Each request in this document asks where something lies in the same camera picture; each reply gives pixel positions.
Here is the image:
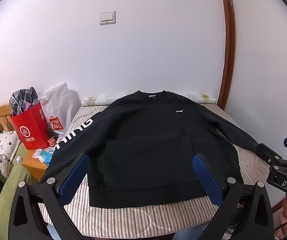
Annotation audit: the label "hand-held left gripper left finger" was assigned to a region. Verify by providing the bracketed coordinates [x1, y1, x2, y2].
[10, 153, 90, 240]

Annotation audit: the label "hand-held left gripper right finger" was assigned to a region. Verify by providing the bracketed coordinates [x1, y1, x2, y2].
[192, 152, 275, 240]

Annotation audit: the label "black sweatshirt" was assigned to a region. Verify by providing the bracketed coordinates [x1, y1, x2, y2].
[39, 89, 261, 209]

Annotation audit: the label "wooden baseboard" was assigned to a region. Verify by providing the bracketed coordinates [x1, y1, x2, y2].
[271, 201, 287, 217]

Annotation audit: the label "small blue box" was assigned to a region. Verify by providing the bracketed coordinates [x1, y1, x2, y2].
[43, 149, 57, 166]

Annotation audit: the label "wooden nightstand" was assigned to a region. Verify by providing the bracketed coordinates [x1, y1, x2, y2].
[21, 135, 59, 182]

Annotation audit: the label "person's blue jeans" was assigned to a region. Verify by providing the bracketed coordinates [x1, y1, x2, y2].
[175, 226, 204, 240]

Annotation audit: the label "green blanket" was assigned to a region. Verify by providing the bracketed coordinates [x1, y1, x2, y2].
[0, 140, 42, 232]

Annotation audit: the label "red paper bag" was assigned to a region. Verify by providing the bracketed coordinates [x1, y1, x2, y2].
[10, 102, 52, 150]

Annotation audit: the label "striped mattress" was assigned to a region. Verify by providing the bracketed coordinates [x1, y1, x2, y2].
[37, 102, 274, 236]

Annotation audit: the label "white plastic bag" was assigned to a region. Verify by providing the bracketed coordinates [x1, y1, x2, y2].
[40, 82, 72, 137]

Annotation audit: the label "white floral pillow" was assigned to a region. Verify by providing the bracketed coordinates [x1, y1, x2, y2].
[0, 130, 21, 161]

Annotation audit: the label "grey plaid cloth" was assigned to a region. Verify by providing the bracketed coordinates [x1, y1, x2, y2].
[10, 87, 41, 117]

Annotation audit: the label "tangle of cables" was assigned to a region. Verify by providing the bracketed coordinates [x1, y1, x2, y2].
[227, 204, 245, 233]

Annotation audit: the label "thin black cable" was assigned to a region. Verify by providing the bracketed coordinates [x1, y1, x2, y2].
[275, 217, 287, 232]

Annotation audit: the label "brown wooden door frame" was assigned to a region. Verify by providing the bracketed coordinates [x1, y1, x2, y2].
[218, 0, 236, 111]

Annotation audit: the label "white wall switch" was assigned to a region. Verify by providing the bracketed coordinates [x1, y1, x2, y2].
[99, 10, 116, 25]

